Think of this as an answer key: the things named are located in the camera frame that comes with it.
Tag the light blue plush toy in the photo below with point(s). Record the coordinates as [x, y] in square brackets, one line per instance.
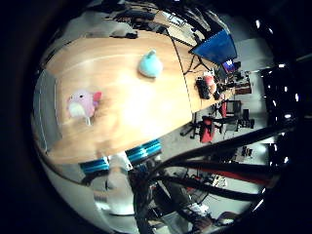
[150, 65]

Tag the red office chair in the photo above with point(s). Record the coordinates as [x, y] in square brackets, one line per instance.
[207, 129]

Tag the grey container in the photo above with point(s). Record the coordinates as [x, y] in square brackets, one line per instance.
[46, 110]

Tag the small laptop screen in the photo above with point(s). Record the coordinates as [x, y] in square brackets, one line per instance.
[228, 66]

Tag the blue monitor screen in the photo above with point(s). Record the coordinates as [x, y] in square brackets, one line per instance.
[216, 47]

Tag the black keyboard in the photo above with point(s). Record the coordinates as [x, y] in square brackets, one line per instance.
[203, 88]

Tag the blue metal clamp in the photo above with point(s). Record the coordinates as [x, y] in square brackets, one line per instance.
[95, 165]
[144, 151]

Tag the pink plush toy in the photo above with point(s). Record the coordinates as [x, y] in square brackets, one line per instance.
[83, 103]

